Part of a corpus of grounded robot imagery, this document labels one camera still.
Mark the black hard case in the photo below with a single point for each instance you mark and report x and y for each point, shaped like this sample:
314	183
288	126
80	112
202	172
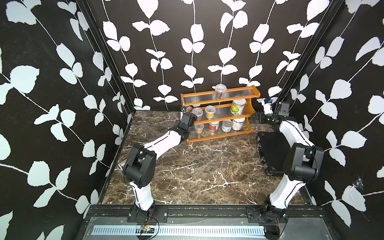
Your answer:
273	149

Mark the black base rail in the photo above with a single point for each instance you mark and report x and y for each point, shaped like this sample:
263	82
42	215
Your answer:
164	213

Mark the small circuit board with wires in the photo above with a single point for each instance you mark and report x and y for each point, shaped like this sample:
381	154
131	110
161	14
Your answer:
146	230

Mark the large white jar green label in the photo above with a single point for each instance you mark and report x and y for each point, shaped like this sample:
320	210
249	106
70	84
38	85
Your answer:
237	106

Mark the small metal pull-tab can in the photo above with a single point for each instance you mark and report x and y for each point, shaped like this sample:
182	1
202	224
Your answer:
227	126

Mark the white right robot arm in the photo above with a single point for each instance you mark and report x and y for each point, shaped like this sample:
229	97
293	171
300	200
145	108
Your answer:
288	153

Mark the white slotted cable duct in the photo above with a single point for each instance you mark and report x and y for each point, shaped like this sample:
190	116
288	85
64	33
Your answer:
191	231

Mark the small seed jar orange label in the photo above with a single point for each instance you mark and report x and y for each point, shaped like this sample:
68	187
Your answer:
199	128

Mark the clear seed jar orange contents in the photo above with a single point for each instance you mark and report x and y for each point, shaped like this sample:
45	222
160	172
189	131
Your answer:
210	112

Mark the red white labelled jar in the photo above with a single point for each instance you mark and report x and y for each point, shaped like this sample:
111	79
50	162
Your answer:
213	126

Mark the large white labelled jar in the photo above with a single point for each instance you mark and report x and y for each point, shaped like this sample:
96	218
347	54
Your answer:
238	124

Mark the orange wooden three-tier shelf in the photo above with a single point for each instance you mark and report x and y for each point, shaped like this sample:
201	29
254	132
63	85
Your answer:
222	113

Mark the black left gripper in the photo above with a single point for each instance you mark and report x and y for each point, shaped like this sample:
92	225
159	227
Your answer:
192	125

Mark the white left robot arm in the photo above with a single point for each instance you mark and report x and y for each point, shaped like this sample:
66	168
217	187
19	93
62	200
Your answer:
139	168

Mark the clear seed jar purple label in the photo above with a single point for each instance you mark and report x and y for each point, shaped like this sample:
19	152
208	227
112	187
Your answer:
220	91

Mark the playing card box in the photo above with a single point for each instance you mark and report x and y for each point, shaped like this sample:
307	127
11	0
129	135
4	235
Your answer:
122	164

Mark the clear seed jar dark contents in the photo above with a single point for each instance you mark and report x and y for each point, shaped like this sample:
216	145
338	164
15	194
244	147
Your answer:
199	113

